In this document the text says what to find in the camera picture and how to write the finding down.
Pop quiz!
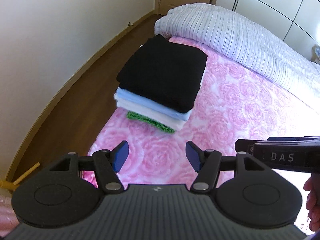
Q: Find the pink rose blanket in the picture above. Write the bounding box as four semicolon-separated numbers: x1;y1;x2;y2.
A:
89;37;319;185

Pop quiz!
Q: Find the yellow plastic tool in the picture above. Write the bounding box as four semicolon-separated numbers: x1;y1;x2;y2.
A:
0;162;41;192

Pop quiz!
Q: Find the right hand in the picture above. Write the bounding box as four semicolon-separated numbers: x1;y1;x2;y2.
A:
303;175;319;232

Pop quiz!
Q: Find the folded light blue garment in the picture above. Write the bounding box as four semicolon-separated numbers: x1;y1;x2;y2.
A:
116;87;192;121

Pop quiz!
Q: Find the lavender striped duvet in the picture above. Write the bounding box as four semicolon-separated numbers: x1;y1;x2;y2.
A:
155;3;319;108

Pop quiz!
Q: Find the folded white garment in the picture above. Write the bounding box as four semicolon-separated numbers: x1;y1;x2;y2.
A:
114;93;186;131

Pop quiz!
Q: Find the folded green garment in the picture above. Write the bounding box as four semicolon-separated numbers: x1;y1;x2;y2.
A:
126;111;175;134

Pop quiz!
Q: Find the black sweater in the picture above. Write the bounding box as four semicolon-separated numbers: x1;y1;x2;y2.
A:
117;35;207;114

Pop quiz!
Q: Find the white wardrobe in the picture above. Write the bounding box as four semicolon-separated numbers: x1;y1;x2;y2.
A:
212;0;319;61

